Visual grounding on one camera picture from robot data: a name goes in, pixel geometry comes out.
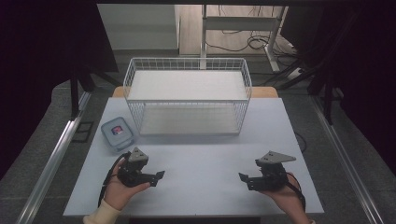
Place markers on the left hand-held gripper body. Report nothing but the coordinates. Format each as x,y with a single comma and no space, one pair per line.
134,174

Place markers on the wooden table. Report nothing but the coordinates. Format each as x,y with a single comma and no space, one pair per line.
264,92

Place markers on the person's right hand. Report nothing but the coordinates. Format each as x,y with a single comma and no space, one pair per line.
289,200

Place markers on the dark curtain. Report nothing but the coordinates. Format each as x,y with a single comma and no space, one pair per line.
361,62
40,62

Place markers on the small blue square box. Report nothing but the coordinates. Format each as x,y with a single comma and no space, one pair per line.
117,132

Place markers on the aluminium rail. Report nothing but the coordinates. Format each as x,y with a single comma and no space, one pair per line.
345,158
53,158

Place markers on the white cabinet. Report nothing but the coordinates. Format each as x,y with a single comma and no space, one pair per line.
137,26

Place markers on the black tripod stand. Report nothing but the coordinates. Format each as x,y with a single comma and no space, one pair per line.
327,99
74,96

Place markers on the white metal desk frame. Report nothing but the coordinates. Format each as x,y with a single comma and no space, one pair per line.
238,23

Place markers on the white power strip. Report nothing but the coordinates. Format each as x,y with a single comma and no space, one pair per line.
294,73

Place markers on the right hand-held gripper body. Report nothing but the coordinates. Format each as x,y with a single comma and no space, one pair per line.
272,177

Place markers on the person's left hand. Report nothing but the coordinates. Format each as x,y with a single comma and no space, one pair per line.
116,193

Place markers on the black floor bracket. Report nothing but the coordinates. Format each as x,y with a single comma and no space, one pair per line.
83,132

